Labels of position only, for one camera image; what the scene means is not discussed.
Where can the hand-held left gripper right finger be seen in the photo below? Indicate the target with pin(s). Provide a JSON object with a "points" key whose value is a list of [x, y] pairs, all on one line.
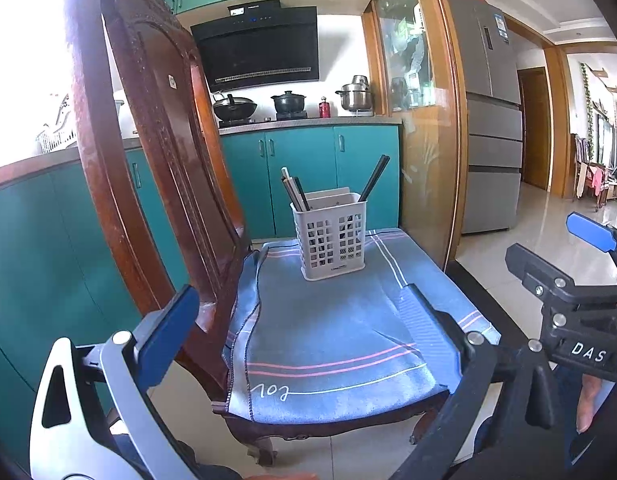
{"points": [[423, 322]]}

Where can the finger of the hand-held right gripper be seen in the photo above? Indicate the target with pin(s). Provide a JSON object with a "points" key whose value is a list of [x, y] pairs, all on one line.
{"points": [[591, 232], [538, 272]]}

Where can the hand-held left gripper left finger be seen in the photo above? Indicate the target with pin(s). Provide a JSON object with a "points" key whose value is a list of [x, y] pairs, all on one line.
{"points": [[168, 335]]}

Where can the white plastic utensil basket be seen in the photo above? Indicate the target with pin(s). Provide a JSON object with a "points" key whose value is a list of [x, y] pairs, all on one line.
{"points": [[328, 240]]}

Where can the dark brown chopstick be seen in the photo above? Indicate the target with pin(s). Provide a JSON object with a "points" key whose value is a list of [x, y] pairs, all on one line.
{"points": [[370, 180]]}

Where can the black chopstick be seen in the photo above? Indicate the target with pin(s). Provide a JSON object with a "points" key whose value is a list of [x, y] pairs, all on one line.
{"points": [[377, 172]]}

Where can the person's right hand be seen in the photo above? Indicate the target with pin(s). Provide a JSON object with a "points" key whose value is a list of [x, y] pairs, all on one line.
{"points": [[590, 405]]}

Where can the clothes drying rack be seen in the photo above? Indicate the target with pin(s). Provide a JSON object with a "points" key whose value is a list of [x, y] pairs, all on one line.
{"points": [[596, 175]]}

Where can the blue striped cloth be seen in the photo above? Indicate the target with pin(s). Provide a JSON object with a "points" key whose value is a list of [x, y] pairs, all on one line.
{"points": [[338, 335]]}

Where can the wooden door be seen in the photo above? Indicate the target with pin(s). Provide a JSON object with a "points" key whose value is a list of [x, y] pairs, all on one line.
{"points": [[534, 130]]}

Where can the green vine garland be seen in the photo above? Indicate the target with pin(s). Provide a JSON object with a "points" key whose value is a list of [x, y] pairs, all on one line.
{"points": [[588, 110]]}

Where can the wooden framed glass partition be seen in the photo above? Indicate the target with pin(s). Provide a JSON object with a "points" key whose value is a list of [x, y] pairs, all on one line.
{"points": [[428, 160]]}

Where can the silver refrigerator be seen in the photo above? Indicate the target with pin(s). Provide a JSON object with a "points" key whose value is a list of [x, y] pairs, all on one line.
{"points": [[488, 110]]}

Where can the teal lower kitchen cabinet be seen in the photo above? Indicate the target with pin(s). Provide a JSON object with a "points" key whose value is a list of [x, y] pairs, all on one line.
{"points": [[308, 175]]}

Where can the carved wooden chair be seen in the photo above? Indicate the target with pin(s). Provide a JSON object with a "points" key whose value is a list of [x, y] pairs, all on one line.
{"points": [[153, 135]]}

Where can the grey kitchen countertop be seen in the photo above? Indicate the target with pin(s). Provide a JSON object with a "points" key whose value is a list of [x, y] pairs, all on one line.
{"points": [[313, 121]]}

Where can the white dish rack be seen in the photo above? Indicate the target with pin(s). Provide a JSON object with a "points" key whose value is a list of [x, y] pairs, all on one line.
{"points": [[56, 132]]}

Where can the red bottle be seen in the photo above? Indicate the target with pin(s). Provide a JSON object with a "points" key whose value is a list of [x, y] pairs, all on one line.
{"points": [[324, 109]]}

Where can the gas stove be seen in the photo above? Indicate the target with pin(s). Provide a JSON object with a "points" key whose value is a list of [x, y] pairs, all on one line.
{"points": [[263, 119]]}

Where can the stainless steel pot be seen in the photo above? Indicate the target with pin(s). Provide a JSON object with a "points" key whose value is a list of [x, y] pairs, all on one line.
{"points": [[354, 95]]}

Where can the black wok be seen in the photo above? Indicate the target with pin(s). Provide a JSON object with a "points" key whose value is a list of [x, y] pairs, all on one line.
{"points": [[233, 105]]}

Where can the black clay pot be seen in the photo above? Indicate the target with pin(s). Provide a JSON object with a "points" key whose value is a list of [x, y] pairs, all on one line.
{"points": [[288, 102]]}

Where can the black range hood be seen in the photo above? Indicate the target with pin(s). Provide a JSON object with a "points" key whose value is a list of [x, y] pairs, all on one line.
{"points": [[258, 50]]}

